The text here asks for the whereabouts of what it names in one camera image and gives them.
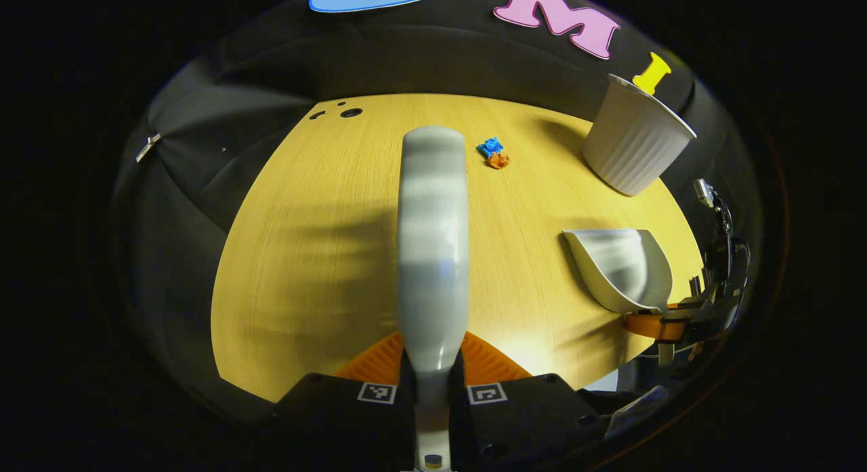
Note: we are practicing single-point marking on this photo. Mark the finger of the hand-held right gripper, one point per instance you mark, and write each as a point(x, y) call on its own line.
point(660, 323)

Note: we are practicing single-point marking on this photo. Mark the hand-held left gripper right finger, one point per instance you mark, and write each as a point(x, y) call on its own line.
point(528, 418)

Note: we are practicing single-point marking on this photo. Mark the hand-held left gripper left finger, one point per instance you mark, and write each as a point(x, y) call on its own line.
point(339, 418)

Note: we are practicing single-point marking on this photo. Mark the white dustpan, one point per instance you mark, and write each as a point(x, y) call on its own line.
point(620, 269)

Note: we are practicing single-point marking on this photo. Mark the white ribbed garbage bin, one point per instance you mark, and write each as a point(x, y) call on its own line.
point(633, 147)

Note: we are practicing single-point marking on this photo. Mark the small white broom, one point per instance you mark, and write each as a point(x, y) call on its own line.
point(433, 255)

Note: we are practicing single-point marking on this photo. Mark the orange paper trash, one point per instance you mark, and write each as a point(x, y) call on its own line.
point(499, 160)

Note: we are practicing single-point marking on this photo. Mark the blue paper trash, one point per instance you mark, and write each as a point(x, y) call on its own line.
point(490, 146)

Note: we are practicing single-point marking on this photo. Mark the small white clip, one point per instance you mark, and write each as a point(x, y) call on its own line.
point(147, 147)

